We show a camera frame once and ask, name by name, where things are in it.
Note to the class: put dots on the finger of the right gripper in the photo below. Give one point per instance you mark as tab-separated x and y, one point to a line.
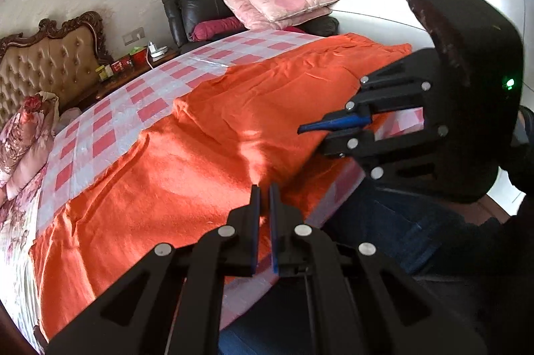
393	132
367	104

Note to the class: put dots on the red tin box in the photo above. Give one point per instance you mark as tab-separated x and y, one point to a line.
121	65

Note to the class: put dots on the wall power socket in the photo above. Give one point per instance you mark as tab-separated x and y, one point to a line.
134	35

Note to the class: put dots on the floral folded quilt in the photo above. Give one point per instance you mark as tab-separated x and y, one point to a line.
26	142

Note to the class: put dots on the floral bedspread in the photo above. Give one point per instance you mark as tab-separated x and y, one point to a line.
18	287

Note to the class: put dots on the black leather armchair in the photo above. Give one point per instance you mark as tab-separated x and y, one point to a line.
184	15

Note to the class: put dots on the white charger device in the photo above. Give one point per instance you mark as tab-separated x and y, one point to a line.
155	53

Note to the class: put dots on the yellow green box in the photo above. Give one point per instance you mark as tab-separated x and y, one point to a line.
104	72

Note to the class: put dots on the wooden nightstand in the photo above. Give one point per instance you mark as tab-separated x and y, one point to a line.
134	66

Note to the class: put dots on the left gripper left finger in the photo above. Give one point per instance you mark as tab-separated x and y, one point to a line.
170	301

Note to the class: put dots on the maroon bolster cushion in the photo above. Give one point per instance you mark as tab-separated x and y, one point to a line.
208	29

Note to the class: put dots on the lower pink pillow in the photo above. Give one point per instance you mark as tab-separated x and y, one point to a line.
254	20

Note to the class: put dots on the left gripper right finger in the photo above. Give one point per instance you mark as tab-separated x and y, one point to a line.
359	300

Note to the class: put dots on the tufted beige carved headboard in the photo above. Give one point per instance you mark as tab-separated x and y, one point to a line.
62	60

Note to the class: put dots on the orange pants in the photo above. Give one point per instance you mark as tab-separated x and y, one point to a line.
200	154

